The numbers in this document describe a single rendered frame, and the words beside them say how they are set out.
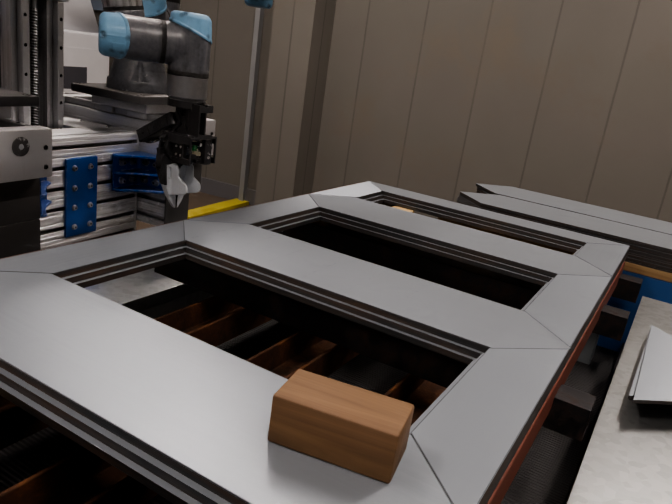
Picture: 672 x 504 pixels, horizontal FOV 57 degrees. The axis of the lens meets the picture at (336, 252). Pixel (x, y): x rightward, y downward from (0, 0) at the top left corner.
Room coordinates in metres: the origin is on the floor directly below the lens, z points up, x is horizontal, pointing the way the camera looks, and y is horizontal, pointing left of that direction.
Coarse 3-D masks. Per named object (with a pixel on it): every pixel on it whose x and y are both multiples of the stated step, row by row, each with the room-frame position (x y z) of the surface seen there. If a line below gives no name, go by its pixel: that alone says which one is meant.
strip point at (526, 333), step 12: (516, 324) 0.86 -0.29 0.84; (528, 324) 0.87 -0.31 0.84; (540, 324) 0.88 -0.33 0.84; (504, 336) 0.81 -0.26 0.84; (516, 336) 0.82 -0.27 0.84; (528, 336) 0.82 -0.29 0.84; (540, 336) 0.83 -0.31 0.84; (552, 336) 0.84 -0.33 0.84; (528, 348) 0.78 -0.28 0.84; (540, 348) 0.79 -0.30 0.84; (552, 348) 0.79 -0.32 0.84; (564, 348) 0.80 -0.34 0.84
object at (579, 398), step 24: (168, 264) 1.14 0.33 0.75; (192, 264) 1.11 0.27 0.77; (216, 288) 1.08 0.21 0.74; (240, 288) 1.05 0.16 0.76; (264, 312) 1.02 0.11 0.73; (288, 312) 1.00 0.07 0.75; (312, 312) 0.98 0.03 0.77; (336, 336) 0.95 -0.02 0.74; (360, 336) 0.93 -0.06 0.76; (384, 336) 0.91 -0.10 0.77; (384, 360) 0.91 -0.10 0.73; (408, 360) 0.89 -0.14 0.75; (432, 360) 0.87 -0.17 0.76; (456, 360) 0.85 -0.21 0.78; (552, 408) 0.78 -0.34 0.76; (576, 408) 0.77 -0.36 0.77; (576, 432) 0.76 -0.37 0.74
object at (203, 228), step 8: (192, 224) 1.13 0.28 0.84; (200, 224) 1.14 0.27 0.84; (208, 224) 1.15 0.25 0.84; (216, 224) 1.16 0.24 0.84; (224, 224) 1.16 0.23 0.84; (232, 224) 1.17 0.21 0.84; (240, 224) 1.18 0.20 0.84; (184, 232) 1.08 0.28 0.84; (192, 232) 1.08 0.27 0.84; (200, 232) 1.09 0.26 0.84; (208, 232) 1.10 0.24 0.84
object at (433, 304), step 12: (432, 288) 0.97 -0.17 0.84; (444, 288) 0.98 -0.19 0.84; (408, 300) 0.90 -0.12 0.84; (420, 300) 0.90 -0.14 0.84; (432, 300) 0.91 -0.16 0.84; (444, 300) 0.92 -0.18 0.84; (456, 300) 0.93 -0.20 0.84; (468, 300) 0.94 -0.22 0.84; (396, 312) 0.84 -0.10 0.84; (408, 312) 0.85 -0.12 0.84; (420, 312) 0.86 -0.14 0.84; (432, 312) 0.86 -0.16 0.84; (444, 312) 0.87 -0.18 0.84; (432, 324) 0.82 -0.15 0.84
